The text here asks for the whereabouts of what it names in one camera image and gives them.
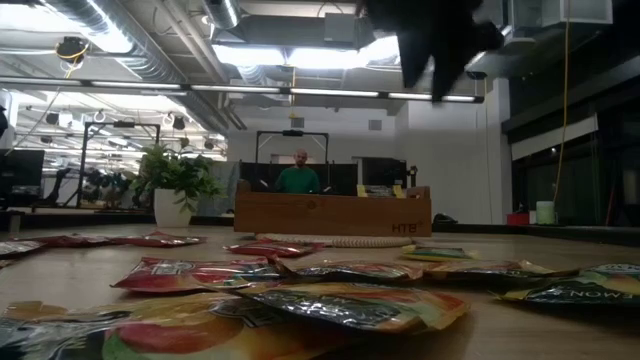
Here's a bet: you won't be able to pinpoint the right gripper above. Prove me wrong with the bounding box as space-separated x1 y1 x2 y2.
357 0 504 103

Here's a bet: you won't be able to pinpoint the red strawberry tea packet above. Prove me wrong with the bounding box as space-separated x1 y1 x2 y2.
107 231 209 249
110 256 287 294
223 240 325 259
0 240 47 259
29 234 121 249

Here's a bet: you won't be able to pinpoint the wooden tea organizer box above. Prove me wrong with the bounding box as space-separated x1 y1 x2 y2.
233 179 433 238

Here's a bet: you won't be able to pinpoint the long linear ceiling light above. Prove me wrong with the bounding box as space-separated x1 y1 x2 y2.
0 75 485 104

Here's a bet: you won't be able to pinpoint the yellow packets in box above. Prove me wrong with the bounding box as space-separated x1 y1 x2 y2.
360 156 409 197

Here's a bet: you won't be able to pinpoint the person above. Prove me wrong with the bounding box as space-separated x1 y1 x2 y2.
273 148 321 195

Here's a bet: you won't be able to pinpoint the pale green container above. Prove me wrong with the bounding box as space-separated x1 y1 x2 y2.
535 200 556 226

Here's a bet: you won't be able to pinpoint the round woven placemat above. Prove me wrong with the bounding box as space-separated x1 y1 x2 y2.
254 232 416 249

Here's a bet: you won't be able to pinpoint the green plant in white pot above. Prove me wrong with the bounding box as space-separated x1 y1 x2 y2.
124 142 226 229

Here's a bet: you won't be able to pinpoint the black monitor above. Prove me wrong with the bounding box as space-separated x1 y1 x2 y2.
0 148 46 197

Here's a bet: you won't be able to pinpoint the yellow extension cord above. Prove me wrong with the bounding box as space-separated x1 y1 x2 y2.
551 0 572 204

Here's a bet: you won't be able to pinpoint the black metal station frame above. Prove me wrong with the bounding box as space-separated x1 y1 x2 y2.
255 129 330 196
77 121 161 209

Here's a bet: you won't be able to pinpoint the round silver air duct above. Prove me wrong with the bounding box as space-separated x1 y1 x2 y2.
202 0 242 30

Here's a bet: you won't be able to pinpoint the black ceiling cable reel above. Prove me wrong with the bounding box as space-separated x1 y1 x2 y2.
54 35 91 66

